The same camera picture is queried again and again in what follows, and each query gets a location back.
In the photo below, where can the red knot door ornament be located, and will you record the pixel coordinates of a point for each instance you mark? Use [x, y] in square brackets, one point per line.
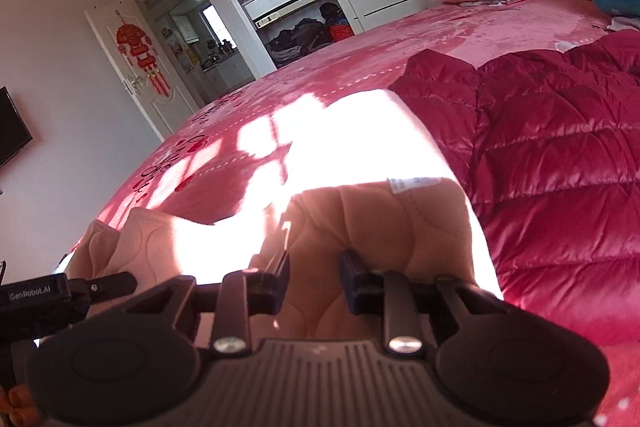
[137, 44]

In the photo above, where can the person's left hand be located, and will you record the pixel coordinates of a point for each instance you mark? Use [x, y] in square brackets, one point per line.
[17, 414]

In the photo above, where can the dark red down jacket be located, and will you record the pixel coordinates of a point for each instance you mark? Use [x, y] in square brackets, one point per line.
[550, 157]

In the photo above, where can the kitchen cabinet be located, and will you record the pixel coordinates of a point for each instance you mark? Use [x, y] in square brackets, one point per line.
[230, 72]

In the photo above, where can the white panel door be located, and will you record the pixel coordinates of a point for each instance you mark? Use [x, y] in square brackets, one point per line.
[170, 117]

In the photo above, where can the black wall television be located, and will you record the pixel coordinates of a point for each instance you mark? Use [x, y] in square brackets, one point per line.
[12, 127]

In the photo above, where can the red heart print blanket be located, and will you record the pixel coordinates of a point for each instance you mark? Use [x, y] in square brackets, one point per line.
[350, 67]

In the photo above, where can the pink quilted garment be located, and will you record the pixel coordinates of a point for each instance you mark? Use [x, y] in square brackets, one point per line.
[375, 227]

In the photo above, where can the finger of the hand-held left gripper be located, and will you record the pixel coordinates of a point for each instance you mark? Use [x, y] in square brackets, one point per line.
[107, 284]

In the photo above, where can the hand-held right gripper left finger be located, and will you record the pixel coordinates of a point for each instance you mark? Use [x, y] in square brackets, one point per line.
[282, 277]

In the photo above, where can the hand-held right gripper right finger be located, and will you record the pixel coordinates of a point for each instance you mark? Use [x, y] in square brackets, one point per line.
[350, 279]

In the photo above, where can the dark folded clothes pile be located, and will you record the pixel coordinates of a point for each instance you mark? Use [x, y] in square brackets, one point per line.
[300, 37]

